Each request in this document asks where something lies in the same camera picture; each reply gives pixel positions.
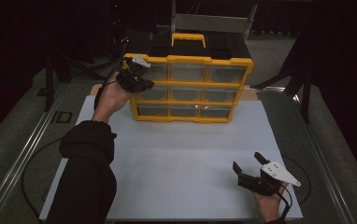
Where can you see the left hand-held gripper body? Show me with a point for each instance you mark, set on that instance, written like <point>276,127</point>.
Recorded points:
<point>133,81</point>

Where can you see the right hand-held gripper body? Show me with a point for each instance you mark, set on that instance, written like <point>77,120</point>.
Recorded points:
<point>260,183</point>

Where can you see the set of clear plastic drawers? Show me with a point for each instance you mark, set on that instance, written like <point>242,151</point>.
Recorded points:
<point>187,72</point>

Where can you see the yellow drawer organizer cabinet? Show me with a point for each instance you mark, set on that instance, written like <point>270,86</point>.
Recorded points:
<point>186,102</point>

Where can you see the person's right hand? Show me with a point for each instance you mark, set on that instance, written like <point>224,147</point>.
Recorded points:
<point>268,207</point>

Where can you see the person's left hand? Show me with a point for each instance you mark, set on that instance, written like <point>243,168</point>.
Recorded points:
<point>111,99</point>

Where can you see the black stand legs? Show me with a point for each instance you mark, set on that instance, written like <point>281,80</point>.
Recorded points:
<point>306,93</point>
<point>49,84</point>

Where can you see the aluminium floor rail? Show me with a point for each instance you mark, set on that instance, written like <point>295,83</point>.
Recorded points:
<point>323,161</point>
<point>17,161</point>

